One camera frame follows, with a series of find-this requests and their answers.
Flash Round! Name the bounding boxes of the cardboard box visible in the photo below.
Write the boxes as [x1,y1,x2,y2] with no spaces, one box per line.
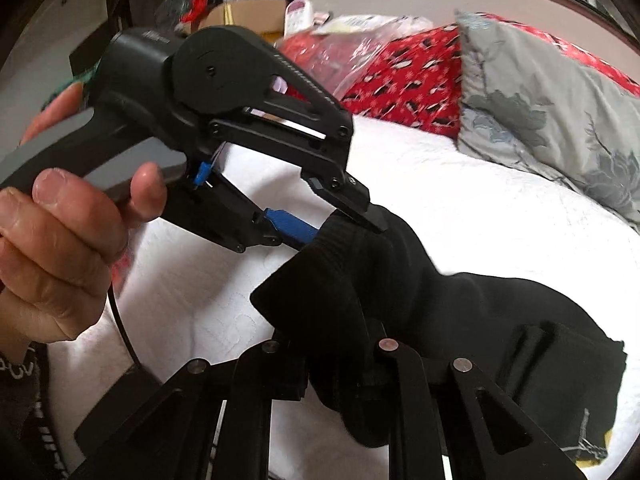
[195,0,288,44]

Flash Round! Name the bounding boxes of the grey floral pillow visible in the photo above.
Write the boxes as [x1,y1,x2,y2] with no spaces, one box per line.
[456,12,639,229]

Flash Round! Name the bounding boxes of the white pink bottle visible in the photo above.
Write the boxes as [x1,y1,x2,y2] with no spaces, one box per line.
[284,0,314,37]

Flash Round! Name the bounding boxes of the clear plastic bag red contents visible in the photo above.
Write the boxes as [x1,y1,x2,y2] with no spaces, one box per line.
[277,14,434,100]

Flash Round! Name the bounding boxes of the black cable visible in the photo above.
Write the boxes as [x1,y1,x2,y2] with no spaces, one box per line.
[105,284,147,369]

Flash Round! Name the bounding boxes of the person left hand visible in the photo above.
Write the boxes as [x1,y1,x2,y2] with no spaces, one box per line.
[0,81,170,366]

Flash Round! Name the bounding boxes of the red patterned bedding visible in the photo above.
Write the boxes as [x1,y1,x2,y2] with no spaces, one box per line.
[276,12,640,141]

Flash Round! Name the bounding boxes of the black pants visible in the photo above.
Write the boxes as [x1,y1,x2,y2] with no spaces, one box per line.
[250,213,627,460]

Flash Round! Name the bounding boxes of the white quilted bed cover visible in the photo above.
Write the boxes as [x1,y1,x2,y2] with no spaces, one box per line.
[49,117,639,479]

